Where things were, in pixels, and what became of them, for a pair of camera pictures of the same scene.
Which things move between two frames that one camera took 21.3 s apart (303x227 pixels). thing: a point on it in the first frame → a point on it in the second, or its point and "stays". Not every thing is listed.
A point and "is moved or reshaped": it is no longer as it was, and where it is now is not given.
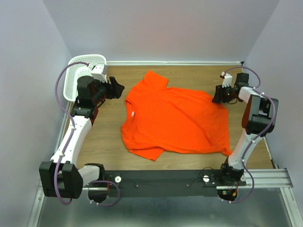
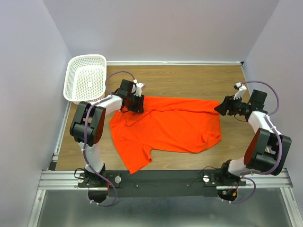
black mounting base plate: (168, 183) stays
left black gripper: (115, 89) → (139, 108)
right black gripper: (218, 91) → (227, 105)
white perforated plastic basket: (77, 70) stays
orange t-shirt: (157, 118) is moved or reshaped
